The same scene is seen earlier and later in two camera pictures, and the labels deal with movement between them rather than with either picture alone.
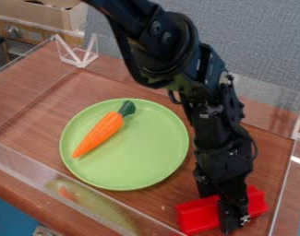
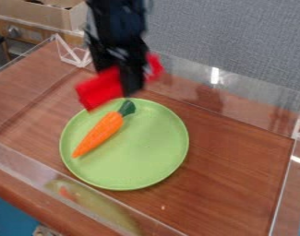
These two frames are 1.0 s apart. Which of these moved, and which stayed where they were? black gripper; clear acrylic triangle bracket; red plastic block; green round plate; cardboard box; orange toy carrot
Moved: red plastic block; black gripper
Stayed: cardboard box; clear acrylic triangle bracket; green round plate; orange toy carrot
